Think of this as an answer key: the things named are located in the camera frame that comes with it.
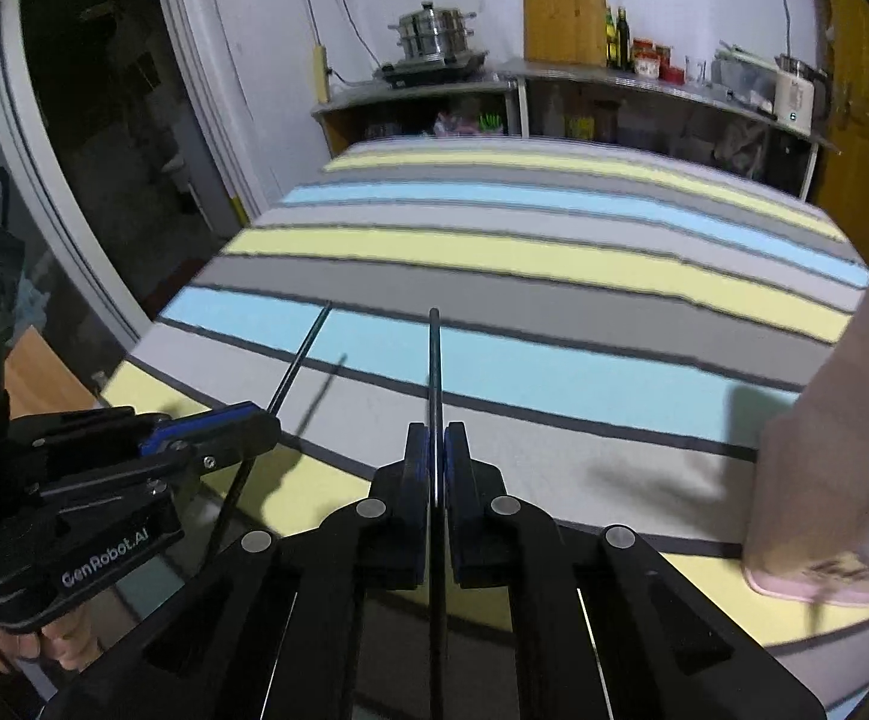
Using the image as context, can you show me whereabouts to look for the grey chopstick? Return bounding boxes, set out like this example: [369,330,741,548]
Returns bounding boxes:
[202,304,332,567]

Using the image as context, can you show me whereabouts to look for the black chopstick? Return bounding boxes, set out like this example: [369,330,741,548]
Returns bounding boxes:
[428,307,447,720]

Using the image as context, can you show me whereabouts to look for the steel kitchen counter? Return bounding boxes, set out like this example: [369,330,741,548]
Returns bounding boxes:
[496,59,838,202]

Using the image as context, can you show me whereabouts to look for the person's left hand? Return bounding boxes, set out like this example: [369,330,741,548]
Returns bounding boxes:
[0,605,101,673]

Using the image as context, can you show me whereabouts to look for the striped tablecloth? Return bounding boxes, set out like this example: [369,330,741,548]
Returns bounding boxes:
[104,138,869,707]

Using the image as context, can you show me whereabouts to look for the pink plastic utensil basket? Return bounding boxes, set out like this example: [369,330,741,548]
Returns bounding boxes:
[742,287,869,606]

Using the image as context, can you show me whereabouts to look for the low side shelf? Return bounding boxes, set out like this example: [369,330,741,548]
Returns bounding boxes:
[311,76,521,156]

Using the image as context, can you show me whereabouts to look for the induction cooker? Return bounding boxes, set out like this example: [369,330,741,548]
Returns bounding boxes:
[374,50,488,88]

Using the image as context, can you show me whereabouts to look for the steel steamer pot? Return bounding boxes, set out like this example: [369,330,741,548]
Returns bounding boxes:
[390,2,475,60]

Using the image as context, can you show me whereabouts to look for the red lidded jars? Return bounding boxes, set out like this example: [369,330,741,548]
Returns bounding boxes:
[631,39,686,85]

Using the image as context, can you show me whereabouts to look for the dark sauce bottles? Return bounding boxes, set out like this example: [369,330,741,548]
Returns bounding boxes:
[605,7,631,71]

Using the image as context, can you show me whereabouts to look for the clear storage box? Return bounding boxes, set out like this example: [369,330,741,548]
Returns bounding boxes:
[711,44,779,114]

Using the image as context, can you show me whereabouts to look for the wooden cutting board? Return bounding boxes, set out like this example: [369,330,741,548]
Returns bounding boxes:
[524,0,606,67]

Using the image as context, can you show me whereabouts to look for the white electric kettle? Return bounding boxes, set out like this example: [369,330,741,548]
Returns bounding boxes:
[774,55,832,135]

